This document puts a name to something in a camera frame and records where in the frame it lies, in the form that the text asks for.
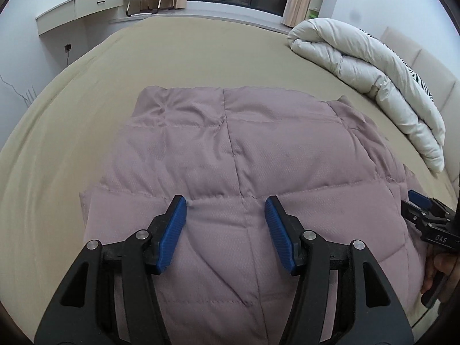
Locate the beige padded headboard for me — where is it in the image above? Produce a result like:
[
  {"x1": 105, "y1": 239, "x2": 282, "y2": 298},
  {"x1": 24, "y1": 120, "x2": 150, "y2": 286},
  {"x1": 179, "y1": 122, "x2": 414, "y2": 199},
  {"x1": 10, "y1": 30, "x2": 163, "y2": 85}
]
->
[{"x1": 381, "y1": 26, "x2": 459, "y2": 122}]

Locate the metal frame chair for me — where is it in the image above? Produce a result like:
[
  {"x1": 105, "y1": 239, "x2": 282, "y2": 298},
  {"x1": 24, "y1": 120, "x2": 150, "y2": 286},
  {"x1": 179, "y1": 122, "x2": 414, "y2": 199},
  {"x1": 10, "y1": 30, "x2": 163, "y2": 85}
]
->
[{"x1": 126, "y1": 0, "x2": 177, "y2": 17}]

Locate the mauve down jacket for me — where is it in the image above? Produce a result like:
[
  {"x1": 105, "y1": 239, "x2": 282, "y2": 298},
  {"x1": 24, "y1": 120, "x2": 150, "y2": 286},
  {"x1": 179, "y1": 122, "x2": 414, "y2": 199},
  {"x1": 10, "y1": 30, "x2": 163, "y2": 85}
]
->
[{"x1": 80, "y1": 87, "x2": 426, "y2": 344}]

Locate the white router cable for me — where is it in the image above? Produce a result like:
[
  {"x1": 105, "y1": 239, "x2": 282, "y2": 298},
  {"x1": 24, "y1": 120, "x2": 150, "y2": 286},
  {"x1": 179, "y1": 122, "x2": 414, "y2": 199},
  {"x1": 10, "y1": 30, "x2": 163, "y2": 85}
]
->
[{"x1": 0, "y1": 74, "x2": 28, "y2": 103}]

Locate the white folded duvet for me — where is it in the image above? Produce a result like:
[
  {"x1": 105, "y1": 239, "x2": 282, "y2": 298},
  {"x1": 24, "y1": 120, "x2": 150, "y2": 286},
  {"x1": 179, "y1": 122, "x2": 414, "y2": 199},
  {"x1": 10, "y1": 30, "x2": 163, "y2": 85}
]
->
[{"x1": 287, "y1": 18, "x2": 446, "y2": 173}]

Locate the right hand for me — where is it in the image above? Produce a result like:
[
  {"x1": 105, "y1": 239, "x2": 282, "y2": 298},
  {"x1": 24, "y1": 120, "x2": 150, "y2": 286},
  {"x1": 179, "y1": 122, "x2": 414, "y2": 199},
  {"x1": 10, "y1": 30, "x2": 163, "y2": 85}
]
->
[{"x1": 420, "y1": 245, "x2": 459, "y2": 302}]

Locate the olive green bed sheet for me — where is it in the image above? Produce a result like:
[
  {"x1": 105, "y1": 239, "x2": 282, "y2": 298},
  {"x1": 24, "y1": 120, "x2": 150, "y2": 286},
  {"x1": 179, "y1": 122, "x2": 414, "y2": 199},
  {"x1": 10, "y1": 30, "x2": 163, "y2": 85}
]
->
[{"x1": 1, "y1": 16, "x2": 456, "y2": 339}]

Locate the white wall desk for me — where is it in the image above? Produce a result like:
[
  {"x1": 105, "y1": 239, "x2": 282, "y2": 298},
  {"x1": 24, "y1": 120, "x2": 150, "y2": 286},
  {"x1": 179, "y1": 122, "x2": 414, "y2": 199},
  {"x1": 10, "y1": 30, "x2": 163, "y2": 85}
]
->
[{"x1": 35, "y1": 0, "x2": 127, "y2": 36}]

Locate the white wifi router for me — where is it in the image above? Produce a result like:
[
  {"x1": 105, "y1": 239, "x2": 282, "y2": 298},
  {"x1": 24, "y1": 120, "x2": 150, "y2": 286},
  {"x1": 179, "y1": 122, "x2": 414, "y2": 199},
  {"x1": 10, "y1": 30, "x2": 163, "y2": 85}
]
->
[{"x1": 22, "y1": 87, "x2": 37, "y2": 107}]

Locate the zebra print pillow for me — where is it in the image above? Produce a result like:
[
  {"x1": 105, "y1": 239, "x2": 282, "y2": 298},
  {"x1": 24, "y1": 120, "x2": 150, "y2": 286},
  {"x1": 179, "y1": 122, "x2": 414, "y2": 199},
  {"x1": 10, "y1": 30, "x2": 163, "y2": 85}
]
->
[{"x1": 361, "y1": 30, "x2": 434, "y2": 101}]

